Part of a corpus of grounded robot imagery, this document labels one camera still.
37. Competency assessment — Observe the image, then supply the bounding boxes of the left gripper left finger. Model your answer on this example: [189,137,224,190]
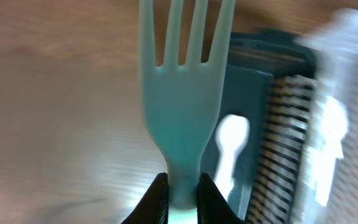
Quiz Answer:
[121,172,168,224]

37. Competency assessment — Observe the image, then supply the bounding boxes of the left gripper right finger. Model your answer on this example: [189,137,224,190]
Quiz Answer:
[197,172,244,224]

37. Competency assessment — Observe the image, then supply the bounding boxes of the white spoon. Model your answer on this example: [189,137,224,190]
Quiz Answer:
[214,114,250,201]

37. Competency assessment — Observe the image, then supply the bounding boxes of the pale green plastic fork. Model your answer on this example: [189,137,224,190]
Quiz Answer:
[138,0,235,223]

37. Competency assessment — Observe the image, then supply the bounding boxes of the clear plastic basket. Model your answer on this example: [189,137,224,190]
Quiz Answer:
[290,9,358,223]

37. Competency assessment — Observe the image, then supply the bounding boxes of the black plastic basket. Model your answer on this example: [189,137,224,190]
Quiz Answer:
[201,28,317,223]

